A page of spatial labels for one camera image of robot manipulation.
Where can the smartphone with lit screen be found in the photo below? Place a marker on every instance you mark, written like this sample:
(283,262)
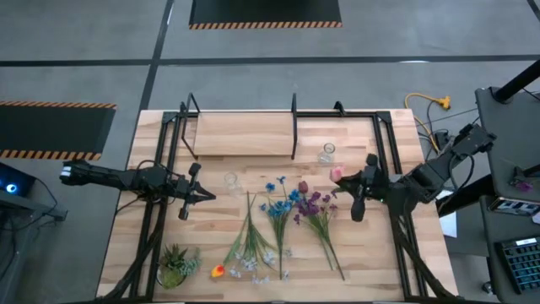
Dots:
(512,207)

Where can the yellow orange artificial tulip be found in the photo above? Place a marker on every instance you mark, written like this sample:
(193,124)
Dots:
(217,270)

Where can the clear glass vase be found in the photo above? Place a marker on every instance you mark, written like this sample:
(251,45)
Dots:
(327,154)
(232,181)

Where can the black aluminium rig frame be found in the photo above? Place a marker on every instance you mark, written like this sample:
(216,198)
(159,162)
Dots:
(170,117)

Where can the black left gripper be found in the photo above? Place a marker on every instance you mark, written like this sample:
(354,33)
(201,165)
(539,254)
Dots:
(187,192)

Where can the potted green succulent plant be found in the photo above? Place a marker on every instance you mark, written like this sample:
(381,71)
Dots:
(175,266)

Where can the grey metal stand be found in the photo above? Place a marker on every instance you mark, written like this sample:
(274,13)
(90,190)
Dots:
(29,207)

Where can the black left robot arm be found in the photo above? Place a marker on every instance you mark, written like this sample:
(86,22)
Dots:
(105,177)

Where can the black desk beam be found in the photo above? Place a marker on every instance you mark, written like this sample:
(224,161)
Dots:
(464,196)

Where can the black caster wheel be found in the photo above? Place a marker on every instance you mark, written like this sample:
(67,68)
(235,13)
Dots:
(488,288)

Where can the black round pole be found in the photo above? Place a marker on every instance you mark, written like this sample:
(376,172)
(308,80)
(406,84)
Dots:
(519,82)

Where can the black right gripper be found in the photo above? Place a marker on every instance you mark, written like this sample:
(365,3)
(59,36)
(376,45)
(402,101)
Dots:
(371,186)

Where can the dark red artificial tulip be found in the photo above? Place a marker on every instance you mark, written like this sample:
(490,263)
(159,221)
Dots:
(303,186)

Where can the black hazard-striped floor mat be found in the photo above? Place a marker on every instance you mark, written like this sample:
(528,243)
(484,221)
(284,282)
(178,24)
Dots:
(50,131)
(266,12)

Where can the pink artificial tulip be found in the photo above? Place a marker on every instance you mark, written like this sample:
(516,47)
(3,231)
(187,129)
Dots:
(337,173)

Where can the dark grey desk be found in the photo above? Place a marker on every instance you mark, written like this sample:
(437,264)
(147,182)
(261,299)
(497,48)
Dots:
(493,253)
(510,135)

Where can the small purple flower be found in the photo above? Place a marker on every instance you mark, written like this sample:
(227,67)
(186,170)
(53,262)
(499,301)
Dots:
(524,186)

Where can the blue artificial flower bunch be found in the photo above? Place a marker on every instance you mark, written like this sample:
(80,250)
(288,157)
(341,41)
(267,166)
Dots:
(279,209)

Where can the white paper sheet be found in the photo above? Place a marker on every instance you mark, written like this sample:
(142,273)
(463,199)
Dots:
(449,224)

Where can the computer tower blue light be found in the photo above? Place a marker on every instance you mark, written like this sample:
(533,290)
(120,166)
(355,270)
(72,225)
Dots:
(17,181)

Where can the wooden shelf black metal legs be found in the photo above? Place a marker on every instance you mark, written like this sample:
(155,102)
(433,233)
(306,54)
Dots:
(244,133)

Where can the backlit black keyboard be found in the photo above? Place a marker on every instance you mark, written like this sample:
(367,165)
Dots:
(521,266)

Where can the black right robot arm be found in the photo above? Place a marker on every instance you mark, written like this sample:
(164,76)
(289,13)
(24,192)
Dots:
(426,175)

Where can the white artificial flower bunch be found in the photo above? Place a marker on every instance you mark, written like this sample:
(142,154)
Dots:
(253,240)

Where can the black power strip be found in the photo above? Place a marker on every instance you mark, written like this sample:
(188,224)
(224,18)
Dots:
(441,138)

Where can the purple artificial flower bunch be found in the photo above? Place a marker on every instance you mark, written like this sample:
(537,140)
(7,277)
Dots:
(312,207)

